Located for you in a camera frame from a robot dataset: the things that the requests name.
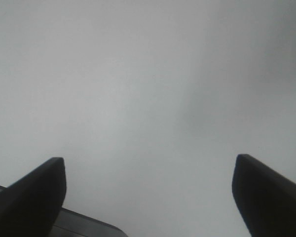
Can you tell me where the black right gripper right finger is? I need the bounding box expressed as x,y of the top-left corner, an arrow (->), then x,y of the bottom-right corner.
231,154 -> 296,237

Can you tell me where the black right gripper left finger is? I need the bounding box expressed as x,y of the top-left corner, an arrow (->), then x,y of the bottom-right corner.
0,158 -> 66,237

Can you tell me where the beige storage bin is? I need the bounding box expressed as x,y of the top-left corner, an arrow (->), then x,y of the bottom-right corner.
0,186 -> 126,237

